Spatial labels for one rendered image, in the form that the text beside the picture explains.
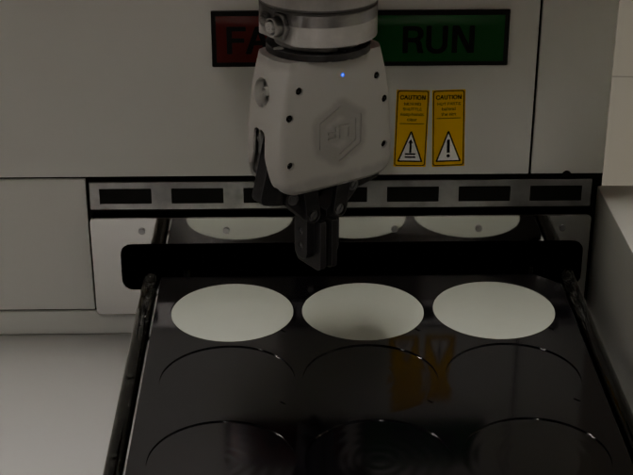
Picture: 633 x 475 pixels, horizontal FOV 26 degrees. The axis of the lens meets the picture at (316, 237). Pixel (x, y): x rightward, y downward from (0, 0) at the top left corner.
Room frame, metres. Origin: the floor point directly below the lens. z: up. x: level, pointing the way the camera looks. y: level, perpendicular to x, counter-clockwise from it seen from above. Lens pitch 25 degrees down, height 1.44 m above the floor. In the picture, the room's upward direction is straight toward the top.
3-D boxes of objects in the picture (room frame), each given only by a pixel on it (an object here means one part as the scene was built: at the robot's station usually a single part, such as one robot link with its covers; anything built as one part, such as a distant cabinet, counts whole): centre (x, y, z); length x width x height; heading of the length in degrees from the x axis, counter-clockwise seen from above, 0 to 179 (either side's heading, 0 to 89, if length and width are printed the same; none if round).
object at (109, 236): (1.10, -0.02, 0.89); 0.44 x 0.02 x 0.10; 91
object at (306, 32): (0.94, 0.00, 1.16); 0.09 x 0.08 x 0.03; 125
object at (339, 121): (0.94, 0.00, 1.10); 0.10 x 0.07 x 0.11; 125
